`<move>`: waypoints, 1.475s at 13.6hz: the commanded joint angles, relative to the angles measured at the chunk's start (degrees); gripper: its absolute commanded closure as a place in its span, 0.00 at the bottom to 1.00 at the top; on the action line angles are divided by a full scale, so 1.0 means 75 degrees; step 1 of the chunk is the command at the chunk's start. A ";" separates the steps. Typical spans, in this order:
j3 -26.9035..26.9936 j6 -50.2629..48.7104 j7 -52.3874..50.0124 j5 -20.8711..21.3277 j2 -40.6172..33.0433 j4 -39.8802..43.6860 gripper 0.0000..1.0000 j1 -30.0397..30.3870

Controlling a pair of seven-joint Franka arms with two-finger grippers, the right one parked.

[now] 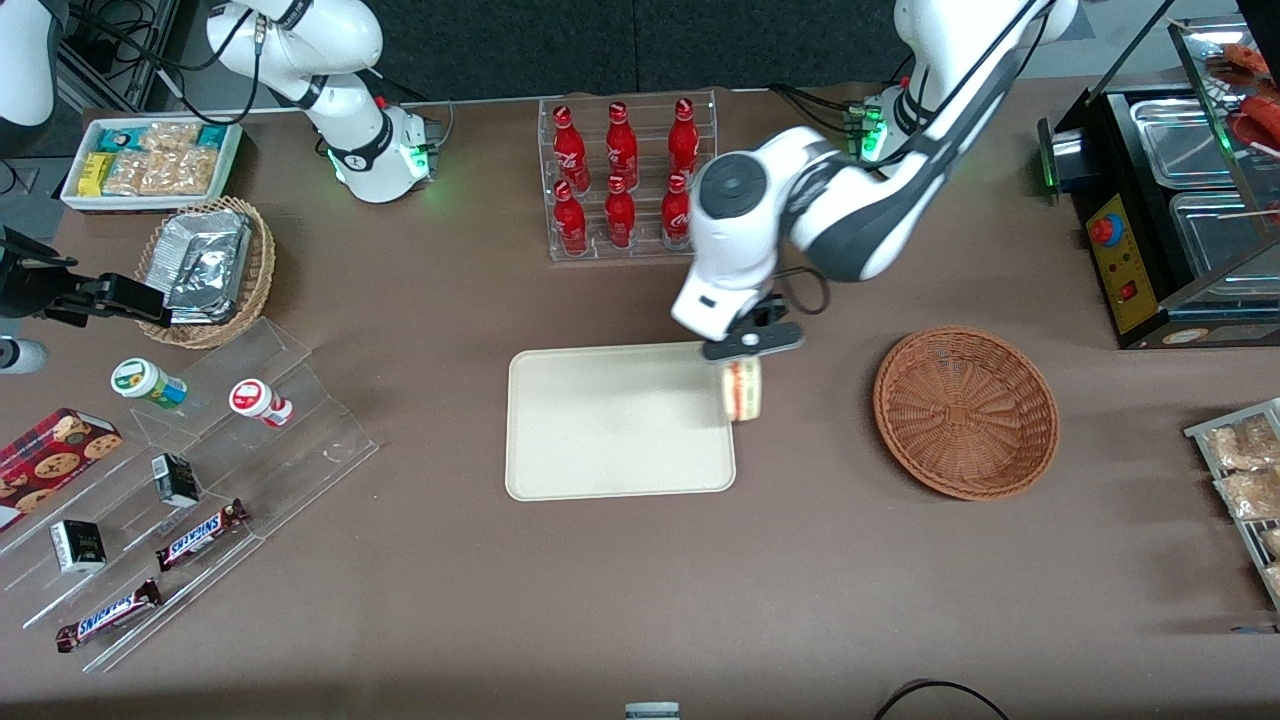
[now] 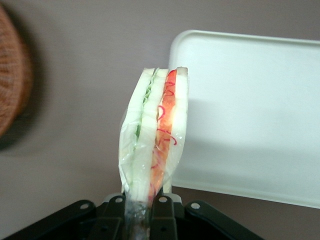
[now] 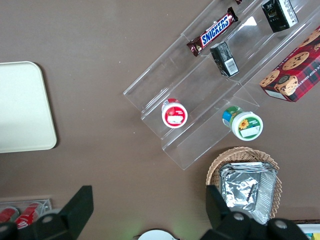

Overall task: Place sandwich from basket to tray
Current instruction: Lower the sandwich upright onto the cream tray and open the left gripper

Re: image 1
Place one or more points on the red emergency stop button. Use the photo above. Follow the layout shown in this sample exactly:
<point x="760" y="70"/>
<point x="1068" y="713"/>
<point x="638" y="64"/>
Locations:
<point x="1105" y="231"/>

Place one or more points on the light wicker basket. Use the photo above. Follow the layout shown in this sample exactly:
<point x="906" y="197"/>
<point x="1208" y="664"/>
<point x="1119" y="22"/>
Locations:
<point x="258" y="270"/>

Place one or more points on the red lid white cup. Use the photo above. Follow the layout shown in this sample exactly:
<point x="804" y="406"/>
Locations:
<point x="258" y="402"/>

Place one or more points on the clear bag of nuts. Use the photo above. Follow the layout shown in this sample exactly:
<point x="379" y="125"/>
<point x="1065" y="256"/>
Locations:
<point x="170" y="136"/>
<point x="190" y="172"/>
<point x="128" y="175"/>

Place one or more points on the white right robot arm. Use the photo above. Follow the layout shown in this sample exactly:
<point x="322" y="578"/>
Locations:
<point x="350" y="150"/>

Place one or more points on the small grey box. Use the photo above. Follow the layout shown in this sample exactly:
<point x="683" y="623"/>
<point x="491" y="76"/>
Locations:
<point x="652" y="712"/>

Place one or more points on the silver foil packet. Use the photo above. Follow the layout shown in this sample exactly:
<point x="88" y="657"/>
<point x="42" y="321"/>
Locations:
<point x="205" y="255"/>
<point x="205" y="315"/>

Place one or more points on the cream plastic tray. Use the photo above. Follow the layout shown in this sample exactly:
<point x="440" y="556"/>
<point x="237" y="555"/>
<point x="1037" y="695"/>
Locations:
<point x="610" y="420"/>

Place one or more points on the red tartan cookie box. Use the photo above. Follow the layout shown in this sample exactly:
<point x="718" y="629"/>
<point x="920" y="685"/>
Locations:
<point x="50" y="465"/>

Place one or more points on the small black carton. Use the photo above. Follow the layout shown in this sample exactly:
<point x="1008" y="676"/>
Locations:
<point x="176" y="480"/>
<point x="78" y="546"/>

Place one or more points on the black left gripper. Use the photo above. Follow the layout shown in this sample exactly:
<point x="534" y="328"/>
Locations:
<point x="762" y="316"/>

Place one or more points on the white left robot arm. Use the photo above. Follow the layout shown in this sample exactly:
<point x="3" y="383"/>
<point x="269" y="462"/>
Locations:
<point x="740" y="230"/>

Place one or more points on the clear acrylic bottle rack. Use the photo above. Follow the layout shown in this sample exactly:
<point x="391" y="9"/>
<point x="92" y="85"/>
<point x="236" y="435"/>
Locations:
<point x="630" y="255"/>

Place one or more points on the triangular sandwich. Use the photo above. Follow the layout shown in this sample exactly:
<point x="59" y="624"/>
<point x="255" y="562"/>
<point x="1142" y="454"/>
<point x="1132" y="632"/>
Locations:
<point x="742" y="392"/>

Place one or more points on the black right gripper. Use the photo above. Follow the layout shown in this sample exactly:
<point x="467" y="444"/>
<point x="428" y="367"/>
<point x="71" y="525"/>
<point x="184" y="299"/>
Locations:
<point x="22" y="291"/>

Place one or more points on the teal snack packet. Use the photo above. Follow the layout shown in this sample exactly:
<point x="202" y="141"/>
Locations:
<point x="116" y="140"/>
<point x="211" y="136"/>

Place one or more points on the black food warmer cabinet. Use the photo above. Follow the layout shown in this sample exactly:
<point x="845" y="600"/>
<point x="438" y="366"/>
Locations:
<point x="1135" y="300"/>

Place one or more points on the clear bag of crackers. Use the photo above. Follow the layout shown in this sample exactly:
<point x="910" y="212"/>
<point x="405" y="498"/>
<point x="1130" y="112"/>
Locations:
<point x="1250" y="495"/>
<point x="1240" y="445"/>

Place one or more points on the red cola bottle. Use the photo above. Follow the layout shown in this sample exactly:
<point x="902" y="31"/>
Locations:
<point x="675" y="212"/>
<point x="571" y="150"/>
<point x="570" y="220"/>
<point x="684" y="142"/>
<point x="622" y="148"/>
<point x="620" y="215"/>

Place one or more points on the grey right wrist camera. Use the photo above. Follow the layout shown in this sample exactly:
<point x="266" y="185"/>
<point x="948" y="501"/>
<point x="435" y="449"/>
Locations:
<point x="22" y="356"/>

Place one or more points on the steel warmer pan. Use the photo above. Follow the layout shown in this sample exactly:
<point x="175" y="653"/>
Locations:
<point x="1220" y="235"/>
<point x="1185" y="145"/>

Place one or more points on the yellow snack packet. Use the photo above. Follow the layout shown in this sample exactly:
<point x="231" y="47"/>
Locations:
<point x="95" y="173"/>

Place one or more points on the white rectangular snack tray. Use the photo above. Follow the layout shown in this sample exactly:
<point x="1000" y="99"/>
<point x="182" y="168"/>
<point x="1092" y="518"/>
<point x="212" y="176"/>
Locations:
<point x="70" y="195"/>

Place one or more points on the tray of wrapped snacks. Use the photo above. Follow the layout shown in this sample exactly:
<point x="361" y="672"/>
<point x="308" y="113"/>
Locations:
<point x="1200" y="432"/>

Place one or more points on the brown Snickers bar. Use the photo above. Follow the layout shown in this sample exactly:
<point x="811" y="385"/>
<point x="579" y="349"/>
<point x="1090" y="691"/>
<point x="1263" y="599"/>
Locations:
<point x="200" y="535"/>
<point x="108" y="615"/>

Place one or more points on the clear acrylic stepped display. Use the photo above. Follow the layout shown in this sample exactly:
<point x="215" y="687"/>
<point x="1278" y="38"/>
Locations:
<point x="300" y="450"/>

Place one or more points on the brown wicker basket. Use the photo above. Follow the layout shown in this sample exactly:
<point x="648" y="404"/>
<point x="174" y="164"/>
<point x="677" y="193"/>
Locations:
<point x="965" y="412"/>

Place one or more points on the green lid white cup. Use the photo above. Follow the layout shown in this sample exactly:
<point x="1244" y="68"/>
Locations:
<point x="148" y="383"/>

